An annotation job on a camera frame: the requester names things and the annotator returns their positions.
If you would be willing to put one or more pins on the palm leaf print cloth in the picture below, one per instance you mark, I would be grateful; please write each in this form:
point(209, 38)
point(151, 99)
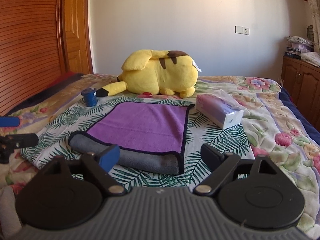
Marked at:
point(53, 141)

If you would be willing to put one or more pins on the stack of folded linens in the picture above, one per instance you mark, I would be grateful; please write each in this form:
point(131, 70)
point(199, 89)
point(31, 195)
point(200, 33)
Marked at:
point(297, 46)

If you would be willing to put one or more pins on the purple and grey towel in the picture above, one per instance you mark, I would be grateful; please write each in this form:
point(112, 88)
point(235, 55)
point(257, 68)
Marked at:
point(151, 137)

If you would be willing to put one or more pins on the floral window curtain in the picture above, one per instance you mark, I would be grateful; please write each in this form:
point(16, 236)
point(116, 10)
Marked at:
point(314, 9)

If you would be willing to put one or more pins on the white wall switch socket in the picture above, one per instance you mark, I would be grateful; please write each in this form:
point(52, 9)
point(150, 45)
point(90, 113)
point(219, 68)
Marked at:
point(242, 30)

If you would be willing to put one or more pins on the wooden side cabinet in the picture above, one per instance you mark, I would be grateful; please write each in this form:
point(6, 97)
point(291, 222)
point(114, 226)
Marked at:
point(301, 80)

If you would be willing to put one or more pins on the pink tissue pack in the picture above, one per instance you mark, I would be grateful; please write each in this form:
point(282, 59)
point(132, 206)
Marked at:
point(220, 108)

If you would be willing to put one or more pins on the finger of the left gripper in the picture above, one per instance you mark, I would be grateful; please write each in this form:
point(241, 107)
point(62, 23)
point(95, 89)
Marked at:
point(9, 121)
point(10, 143)

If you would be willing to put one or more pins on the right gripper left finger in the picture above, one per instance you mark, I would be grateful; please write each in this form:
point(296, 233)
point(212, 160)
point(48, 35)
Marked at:
point(95, 169)

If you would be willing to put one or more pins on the yellow Pikachu plush toy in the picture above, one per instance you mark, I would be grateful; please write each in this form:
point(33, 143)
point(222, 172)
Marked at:
point(165, 72)

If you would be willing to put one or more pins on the green woven fan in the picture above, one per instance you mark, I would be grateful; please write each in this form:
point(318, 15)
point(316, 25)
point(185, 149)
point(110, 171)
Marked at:
point(310, 34)

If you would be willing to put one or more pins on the white folded cloth on cabinet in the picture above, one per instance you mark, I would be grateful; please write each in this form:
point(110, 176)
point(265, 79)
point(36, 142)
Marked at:
point(311, 58)

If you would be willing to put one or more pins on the blue cylindrical container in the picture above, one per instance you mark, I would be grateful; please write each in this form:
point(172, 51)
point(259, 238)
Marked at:
point(90, 97)

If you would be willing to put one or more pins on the wooden door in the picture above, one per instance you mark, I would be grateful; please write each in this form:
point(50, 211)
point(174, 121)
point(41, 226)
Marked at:
point(76, 36)

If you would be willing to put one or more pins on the wooden slatted headboard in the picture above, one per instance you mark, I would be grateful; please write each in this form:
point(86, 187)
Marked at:
point(32, 54)

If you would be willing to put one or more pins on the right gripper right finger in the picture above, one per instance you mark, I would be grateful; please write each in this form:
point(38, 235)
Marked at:
point(221, 166)

